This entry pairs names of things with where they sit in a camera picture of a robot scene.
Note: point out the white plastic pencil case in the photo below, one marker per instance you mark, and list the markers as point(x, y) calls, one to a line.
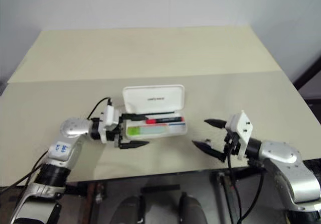
point(153, 99)

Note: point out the colourful paper insert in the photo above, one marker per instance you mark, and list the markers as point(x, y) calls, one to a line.
point(153, 129)

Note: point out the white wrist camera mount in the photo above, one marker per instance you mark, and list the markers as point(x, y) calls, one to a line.
point(109, 117)
point(242, 127)

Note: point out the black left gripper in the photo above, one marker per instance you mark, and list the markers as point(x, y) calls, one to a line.
point(118, 131)

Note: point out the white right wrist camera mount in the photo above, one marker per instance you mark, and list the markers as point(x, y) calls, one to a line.
point(242, 127)

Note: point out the metal table leg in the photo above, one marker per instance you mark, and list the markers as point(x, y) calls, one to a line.
point(222, 196)

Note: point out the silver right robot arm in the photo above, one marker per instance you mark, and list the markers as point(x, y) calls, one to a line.
point(283, 153)

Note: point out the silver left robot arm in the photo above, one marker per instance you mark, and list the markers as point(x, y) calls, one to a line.
point(72, 128)

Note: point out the red capped black marker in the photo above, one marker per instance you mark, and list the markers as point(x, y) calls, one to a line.
point(165, 120)

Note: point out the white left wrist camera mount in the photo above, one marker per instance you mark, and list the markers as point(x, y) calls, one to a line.
point(109, 117)

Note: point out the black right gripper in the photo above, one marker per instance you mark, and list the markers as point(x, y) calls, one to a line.
point(232, 143)

